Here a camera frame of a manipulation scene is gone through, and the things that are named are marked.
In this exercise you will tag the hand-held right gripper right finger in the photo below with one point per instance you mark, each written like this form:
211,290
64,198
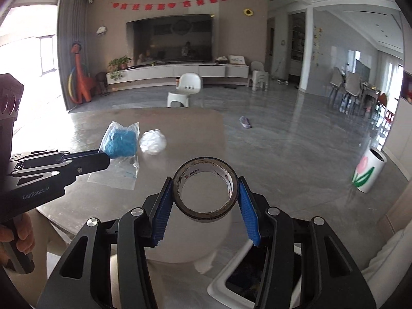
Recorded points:
249,214

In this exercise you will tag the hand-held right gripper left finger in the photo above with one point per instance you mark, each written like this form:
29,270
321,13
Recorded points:
162,214

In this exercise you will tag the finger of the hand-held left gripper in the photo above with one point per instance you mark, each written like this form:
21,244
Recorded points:
93,166
87,154

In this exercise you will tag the clear bag with blue mesh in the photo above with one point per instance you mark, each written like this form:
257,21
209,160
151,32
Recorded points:
120,141

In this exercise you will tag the brown tape roll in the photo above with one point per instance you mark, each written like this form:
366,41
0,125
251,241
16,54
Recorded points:
206,163

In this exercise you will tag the white trash bin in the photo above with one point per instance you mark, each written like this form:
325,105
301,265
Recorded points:
219,284

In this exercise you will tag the person's left hand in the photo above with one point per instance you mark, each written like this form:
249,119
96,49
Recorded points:
26,231

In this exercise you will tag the crumpled clear plastic bag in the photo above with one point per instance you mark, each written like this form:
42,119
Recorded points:
153,142

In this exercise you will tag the colourful hula hoop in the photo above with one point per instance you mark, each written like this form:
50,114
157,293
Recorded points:
69,87

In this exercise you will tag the orange giraffe toy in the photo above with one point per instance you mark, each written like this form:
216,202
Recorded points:
80,74

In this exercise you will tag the grey sock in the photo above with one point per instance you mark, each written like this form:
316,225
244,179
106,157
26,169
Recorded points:
246,122

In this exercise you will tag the green potted plant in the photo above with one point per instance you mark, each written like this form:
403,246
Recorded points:
119,66

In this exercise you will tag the grey curtain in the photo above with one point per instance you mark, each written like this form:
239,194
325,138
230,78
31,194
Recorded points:
72,54

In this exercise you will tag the white child chair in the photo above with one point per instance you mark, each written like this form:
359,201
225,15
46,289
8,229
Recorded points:
256,66
188,85

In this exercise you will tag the white tulip print bin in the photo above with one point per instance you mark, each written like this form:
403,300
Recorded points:
367,173

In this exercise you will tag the white television cabinet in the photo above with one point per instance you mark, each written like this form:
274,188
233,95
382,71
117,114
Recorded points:
180,71

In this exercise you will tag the white step stool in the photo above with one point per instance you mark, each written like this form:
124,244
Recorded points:
261,80

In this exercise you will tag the large black television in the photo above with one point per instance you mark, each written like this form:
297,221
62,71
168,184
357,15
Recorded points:
170,38

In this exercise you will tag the mop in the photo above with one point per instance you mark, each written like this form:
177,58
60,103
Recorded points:
277,70

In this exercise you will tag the white cloth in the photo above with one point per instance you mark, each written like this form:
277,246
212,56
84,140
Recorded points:
389,257

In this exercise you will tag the grey dining chair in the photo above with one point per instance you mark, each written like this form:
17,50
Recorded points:
352,88
336,82

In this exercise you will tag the dining table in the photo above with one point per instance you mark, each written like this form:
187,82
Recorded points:
370,91

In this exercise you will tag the red heart garland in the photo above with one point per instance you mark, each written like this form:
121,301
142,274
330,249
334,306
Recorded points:
173,4

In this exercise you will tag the white cloud wall decoration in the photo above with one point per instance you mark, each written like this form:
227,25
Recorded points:
101,30

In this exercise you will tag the white picture frame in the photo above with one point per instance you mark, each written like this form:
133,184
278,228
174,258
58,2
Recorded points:
237,59

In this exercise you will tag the sunflower wall decoration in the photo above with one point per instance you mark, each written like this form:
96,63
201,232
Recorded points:
248,12

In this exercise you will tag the framed wall painting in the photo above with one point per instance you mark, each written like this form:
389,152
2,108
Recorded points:
407,85

